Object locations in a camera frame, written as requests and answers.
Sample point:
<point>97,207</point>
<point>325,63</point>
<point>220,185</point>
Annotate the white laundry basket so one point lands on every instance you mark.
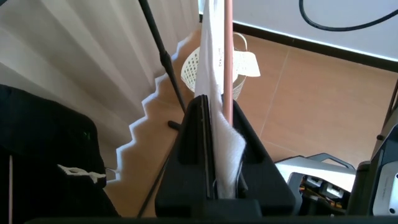
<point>189,71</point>

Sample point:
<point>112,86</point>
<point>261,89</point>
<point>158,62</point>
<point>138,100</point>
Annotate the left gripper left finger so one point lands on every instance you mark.
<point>186,186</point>

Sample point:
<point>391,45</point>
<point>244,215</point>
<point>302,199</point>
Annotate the white printed garment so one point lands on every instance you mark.
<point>228,155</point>

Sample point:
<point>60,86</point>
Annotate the beige curtain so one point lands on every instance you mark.
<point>77,62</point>

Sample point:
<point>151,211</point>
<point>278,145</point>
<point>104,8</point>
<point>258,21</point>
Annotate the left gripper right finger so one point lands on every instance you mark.
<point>264,186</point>

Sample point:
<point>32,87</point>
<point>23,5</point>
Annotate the black clothes rack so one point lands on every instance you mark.
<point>161,53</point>

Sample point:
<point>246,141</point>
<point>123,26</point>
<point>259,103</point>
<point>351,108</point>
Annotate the black shorts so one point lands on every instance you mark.
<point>46,140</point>

